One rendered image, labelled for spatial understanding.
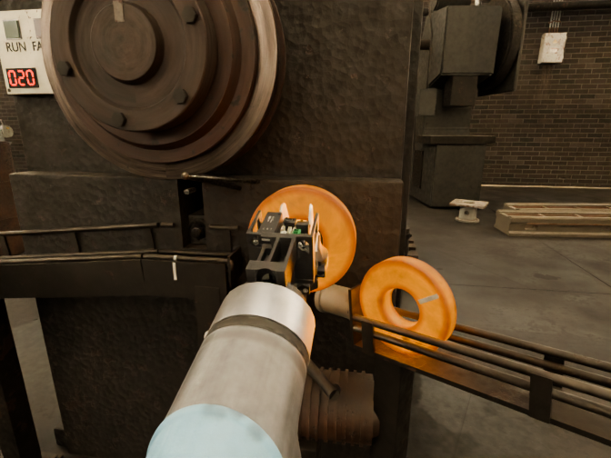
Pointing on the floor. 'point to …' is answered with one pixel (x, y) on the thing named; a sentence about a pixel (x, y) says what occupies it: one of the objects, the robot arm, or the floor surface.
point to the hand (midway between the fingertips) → (302, 226)
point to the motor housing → (337, 413)
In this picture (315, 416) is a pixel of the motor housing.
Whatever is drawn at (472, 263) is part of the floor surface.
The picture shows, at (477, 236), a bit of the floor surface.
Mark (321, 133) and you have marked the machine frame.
